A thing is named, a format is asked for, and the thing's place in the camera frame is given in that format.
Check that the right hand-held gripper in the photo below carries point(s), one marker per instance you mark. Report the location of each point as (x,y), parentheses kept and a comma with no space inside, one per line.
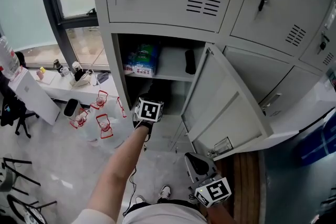
(215,191)

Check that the blue and white packet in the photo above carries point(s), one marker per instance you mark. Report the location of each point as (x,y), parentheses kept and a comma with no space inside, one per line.
(141,60)

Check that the person's white shirt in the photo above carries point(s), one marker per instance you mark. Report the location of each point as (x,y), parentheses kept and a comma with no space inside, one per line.
(162,216)

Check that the black office chair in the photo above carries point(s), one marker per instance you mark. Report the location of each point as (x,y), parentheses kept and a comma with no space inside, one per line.
(13,112)

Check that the white low cabinet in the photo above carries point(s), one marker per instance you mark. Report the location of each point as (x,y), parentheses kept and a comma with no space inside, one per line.
(302,112)

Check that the pink and yellow small bottle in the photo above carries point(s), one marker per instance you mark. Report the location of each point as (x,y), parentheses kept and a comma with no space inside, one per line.
(41,73)

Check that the small white trash bin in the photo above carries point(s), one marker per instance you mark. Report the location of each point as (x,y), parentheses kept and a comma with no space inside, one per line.
(71,107)

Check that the black small case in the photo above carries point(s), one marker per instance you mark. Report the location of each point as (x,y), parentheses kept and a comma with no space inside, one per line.
(190,61)

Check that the white water dispenser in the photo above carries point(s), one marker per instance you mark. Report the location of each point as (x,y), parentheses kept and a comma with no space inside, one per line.
(34,97)

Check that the white lidded cup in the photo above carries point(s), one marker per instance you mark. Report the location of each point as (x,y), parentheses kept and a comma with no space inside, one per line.
(75,66)

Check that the black chair with patterned cushion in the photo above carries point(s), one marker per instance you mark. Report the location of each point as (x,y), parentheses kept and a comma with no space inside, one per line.
(29,213)

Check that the person's right white shoe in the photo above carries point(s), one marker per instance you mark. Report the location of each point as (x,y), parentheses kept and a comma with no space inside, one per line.
(165,191)

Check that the clear dispenser water bottle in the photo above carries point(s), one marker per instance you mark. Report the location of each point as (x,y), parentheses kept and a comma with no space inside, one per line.
(8,57)

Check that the person's white shoe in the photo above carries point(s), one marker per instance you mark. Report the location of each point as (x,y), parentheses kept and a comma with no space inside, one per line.
(165,191)
(140,199)

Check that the brown wooden floor platform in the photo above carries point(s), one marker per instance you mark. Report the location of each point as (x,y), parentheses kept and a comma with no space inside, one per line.
(244,186)

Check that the beige folding chair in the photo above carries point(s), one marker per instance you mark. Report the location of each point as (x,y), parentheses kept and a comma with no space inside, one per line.
(10,178)

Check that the dark grey flat pouch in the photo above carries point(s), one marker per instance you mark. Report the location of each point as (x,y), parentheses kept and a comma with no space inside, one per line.
(103,78)

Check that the person's right forearm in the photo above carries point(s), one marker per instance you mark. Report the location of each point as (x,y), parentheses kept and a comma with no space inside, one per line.
(221,216)

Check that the person's left white shoe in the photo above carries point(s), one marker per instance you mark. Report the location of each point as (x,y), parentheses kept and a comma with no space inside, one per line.
(140,199)

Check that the dark thermos bottle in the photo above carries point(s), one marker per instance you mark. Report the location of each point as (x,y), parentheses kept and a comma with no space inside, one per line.
(58,66)

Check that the person's left forearm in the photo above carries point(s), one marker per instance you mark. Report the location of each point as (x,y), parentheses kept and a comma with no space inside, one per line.
(118,170)

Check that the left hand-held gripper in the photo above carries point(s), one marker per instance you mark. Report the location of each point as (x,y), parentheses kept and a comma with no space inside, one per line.
(149,111)

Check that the blue taped box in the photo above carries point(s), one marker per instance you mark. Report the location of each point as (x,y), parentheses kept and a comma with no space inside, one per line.
(320,139)

